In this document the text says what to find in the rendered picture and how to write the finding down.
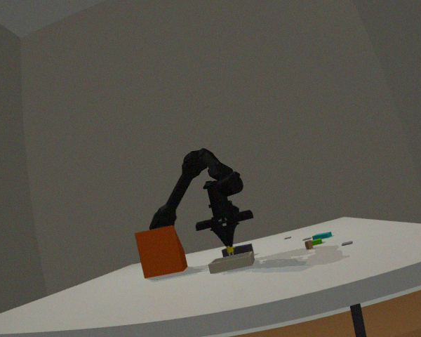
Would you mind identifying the teal rectangular block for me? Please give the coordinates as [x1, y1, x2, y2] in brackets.
[312, 232, 332, 240]

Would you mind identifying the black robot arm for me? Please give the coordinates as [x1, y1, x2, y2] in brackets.
[149, 148, 243, 230]

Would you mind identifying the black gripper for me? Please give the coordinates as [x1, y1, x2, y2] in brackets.
[195, 198, 253, 247]

